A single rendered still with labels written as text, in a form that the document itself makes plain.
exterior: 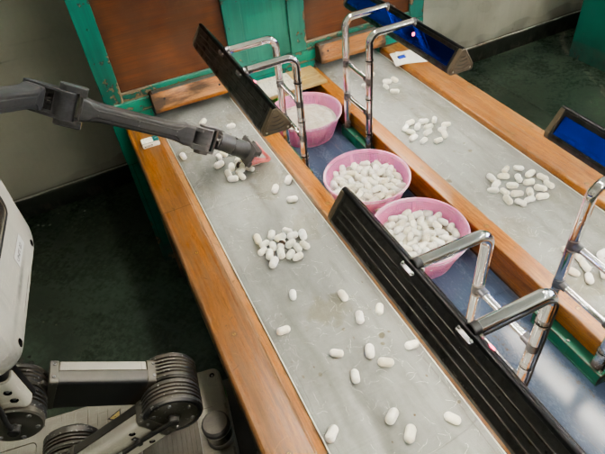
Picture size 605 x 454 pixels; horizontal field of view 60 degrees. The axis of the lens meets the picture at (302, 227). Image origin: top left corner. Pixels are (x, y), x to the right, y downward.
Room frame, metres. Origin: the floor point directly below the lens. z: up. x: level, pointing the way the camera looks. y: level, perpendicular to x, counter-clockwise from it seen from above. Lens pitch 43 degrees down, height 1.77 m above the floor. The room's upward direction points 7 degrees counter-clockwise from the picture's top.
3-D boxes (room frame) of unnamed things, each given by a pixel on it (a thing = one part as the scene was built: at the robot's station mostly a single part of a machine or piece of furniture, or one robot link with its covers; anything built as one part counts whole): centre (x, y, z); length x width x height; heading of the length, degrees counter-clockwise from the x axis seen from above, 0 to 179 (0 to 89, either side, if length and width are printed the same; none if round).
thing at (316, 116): (1.69, -0.06, 0.71); 0.22 x 0.22 x 0.06
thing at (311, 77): (1.89, 0.02, 0.77); 0.33 x 0.15 x 0.01; 111
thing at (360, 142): (1.59, -0.31, 0.90); 0.20 x 0.19 x 0.45; 21
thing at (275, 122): (1.43, 0.14, 1.08); 0.62 x 0.08 x 0.07; 21
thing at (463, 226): (1.01, -0.31, 0.72); 0.27 x 0.27 x 0.10
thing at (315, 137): (1.69, -0.06, 0.72); 0.27 x 0.27 x 0.10
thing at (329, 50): (2.06, -0.28, 0.83); 0.30 x 0.06 x 0.07; 111
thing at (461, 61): (1.63, -0.38, 1.08); 0.62 x 0.08 x 0.07; 21
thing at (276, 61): (1.45, 0.07, 0.90); 0.20 x 0.19 x 0.45; 21
